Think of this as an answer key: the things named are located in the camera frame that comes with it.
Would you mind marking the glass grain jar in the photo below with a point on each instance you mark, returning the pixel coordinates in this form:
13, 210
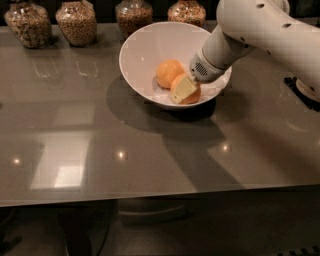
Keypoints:
131, 15
30, 23
77, 22
187, 11

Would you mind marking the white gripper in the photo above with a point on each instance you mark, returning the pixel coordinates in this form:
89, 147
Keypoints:
204, 70

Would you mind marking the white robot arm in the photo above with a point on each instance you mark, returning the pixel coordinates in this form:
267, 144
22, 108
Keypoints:
243, 25

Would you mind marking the white ceramic bowl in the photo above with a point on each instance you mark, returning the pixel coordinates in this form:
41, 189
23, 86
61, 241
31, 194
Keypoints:
149, 46

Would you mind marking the orange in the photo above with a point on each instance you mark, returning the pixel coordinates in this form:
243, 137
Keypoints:
193, 96
167, 71

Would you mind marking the leftmost glass grain jar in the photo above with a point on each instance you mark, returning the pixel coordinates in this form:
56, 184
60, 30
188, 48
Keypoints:
30, 23

